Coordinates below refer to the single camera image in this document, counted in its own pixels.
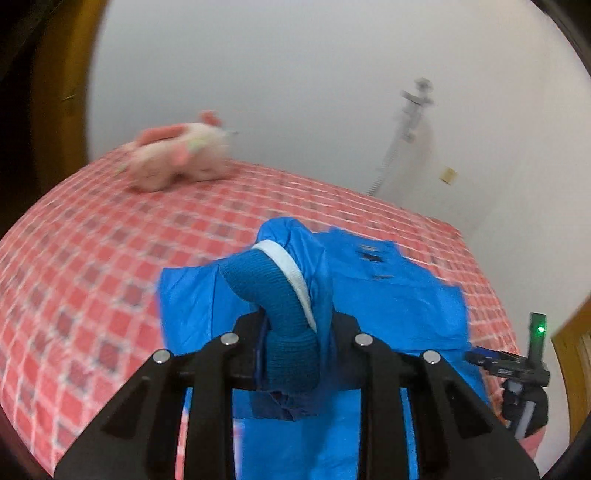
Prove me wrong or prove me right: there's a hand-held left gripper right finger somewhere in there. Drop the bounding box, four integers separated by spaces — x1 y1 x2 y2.
330 314 539 480

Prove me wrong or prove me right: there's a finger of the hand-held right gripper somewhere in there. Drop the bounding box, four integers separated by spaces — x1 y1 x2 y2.
465 348 494 370

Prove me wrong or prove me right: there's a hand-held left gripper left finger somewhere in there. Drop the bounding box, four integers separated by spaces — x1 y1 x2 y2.
54 314 269 480

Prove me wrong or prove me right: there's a blue puffer jacket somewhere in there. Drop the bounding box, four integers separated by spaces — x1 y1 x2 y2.
158 216 490 480

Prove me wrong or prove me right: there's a wooden furniture panel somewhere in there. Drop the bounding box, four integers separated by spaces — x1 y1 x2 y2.
551 291 591 444

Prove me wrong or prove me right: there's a red checked blanket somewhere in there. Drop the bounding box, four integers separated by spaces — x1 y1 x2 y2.
0 150 522 467

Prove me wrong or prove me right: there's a pink plush toy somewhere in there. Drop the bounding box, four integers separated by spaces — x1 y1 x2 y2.
115 110 238 193

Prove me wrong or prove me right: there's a wooden door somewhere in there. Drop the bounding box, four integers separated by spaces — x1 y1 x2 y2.
30 0 109 195

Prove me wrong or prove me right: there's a white hose with wall bracket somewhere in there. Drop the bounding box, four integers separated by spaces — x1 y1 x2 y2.
367 78 437 197

